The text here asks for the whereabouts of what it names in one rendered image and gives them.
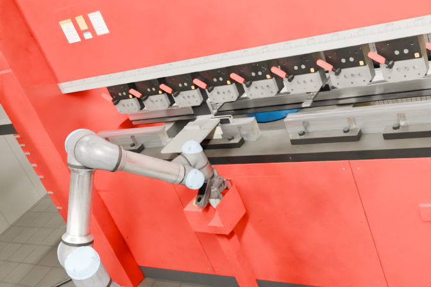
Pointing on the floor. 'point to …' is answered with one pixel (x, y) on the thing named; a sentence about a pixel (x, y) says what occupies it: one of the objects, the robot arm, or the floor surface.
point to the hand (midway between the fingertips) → (220, 211)
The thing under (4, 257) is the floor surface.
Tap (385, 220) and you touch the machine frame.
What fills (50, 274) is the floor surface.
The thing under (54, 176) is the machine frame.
